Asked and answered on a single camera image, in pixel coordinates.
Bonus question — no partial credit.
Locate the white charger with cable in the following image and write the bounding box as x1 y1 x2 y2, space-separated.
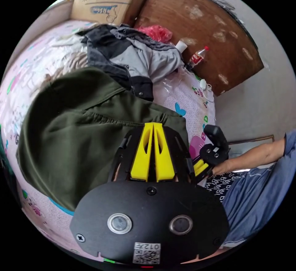
199 78 215 103

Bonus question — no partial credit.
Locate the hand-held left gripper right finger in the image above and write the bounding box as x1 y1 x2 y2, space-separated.
153 122 175 183

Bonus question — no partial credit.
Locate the brown wooden headboard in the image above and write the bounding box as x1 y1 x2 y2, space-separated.
134 0 265 97

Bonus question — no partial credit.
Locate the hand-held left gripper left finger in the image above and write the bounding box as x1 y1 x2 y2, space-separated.
129 122 154 181

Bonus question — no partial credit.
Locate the green jacket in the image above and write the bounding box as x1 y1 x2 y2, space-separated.
16 67 191 216

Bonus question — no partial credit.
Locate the plastic bottle with red label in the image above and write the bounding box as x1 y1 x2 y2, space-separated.
187 46 210 70

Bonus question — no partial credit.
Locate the bed with pink printed sheet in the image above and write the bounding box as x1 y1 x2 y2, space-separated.
0 20 217 263

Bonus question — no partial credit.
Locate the person's body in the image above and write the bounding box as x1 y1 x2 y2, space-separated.
203 129 296 249

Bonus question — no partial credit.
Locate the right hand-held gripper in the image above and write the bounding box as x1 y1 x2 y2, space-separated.
193 144 231 184

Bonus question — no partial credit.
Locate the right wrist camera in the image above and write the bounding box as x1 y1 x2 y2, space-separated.
203 124 230 152

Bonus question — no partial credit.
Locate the red plastic bag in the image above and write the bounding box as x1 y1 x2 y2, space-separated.
136 25 173 43

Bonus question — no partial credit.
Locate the person's right hand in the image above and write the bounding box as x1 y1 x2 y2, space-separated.
212 159 234 176

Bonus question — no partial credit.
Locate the pile of clothes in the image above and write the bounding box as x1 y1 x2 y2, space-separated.
77 23 185 102

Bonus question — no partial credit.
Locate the person's right forearm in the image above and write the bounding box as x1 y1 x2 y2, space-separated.
229 137 286 172

